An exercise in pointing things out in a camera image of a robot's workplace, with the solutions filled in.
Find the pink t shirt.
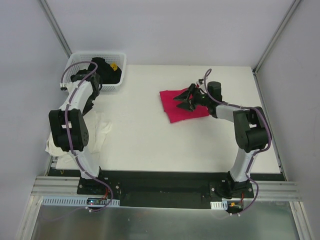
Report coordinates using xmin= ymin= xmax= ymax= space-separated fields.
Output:
xmin=159 ymin=88 xmax=209 ymax=124

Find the white t shirt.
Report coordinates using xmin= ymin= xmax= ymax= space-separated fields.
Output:
xmin=45 ymin=109 xmax=112 ymax=164

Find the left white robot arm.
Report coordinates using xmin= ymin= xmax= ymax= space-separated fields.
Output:
xmin=48 ymin=61 xmax=106 ymax=195

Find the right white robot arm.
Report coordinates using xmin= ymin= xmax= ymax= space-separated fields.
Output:
xmin=173 ymin=81 xmax=271 ymax=199

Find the black t shirt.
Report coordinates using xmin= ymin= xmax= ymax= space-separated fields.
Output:
xmin=69 ymin=56 xmax=123 ymax=85

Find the white plastic laundry basket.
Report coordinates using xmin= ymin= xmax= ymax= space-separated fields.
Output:
xmin=60 ymin=51 xmax=127 ymax=92

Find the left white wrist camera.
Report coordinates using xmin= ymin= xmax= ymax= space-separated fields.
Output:
xmin=59 ymin=82 xmax=68 ymax=91

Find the left aluminium frame post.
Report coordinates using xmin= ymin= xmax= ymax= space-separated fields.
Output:
xmin=37 ymin=0 xmax=73 ymax=58

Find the aluminium frame post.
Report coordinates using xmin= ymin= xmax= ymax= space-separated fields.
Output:
xmin=37 ymin=0 xmax=73 ymax=58
xmin=252 ymin=0 xmax=303 ymax=76

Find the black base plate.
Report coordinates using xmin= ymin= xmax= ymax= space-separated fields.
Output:
xmin=77 ymin=170 xmax=254 ymax=209

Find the right white cable duct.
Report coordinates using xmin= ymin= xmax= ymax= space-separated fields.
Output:
xmin=210 ymin=200 xmax=228 ymax=211

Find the white cable duct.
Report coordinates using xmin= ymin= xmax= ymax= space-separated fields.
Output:
xmin=42 ymin=196 xmax=120 ymax=208
xmin=210 ymin=200 xmax=228 ymax=211

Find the right aluminium frame post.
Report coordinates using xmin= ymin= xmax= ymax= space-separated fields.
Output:
xmin=252 ymin=0 xmax=303 ymax=76

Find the left white cable duct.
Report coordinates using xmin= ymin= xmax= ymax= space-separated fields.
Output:
xmin=42 ymin=196 xmax=120 ymax=208

